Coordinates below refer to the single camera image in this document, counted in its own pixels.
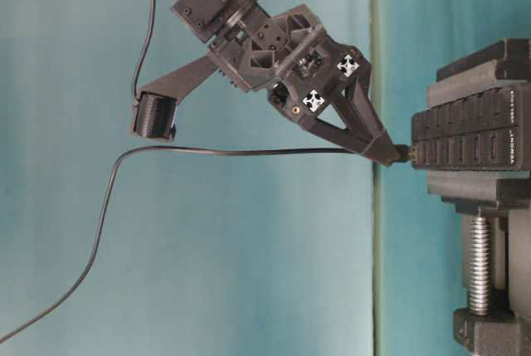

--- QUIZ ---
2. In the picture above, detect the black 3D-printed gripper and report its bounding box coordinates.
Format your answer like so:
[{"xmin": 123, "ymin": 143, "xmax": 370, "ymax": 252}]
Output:
[{"xmin": 207, "ymin": 5, "xmax": 395, "ymax": 164}]

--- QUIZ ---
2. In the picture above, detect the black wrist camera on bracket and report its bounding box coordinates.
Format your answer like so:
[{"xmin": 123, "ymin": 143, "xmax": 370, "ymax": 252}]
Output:
[{"xmin": 132, "ymin": 56, "xmax": 217, "ymax": 142}]

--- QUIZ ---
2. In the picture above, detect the dark grey bench vise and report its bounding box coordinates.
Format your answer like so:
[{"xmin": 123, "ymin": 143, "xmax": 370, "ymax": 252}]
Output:
[{"xmin": 425, "ymin": 38, "xmax": 530, "ymax": 355}]

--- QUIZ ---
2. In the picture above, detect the black multi-port USB hub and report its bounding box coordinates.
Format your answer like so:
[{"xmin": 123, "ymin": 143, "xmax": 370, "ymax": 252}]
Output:
[{"xmin": 412, "ymin": 83, "xmax": 530, "ymax": 171}]

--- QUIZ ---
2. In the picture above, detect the thin black camera cable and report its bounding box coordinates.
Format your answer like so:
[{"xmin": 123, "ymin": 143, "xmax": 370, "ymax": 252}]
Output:
[{"xmin": 132, "ymin": 0, "xmax": 156, "ymax": 104}]

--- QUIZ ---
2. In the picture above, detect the black USB cable with plug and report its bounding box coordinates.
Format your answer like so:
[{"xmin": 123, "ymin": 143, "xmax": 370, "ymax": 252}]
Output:
[{"xmin": 0, "ymin": 144, "xmax": 417, "ymax": 340}]

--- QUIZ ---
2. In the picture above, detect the silver threaded vise screw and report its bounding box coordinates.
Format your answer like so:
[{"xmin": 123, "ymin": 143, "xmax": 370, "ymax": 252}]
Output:
[{"xmin": 468, "ymin": 216, "xmax": 492, "ymax": 316}]

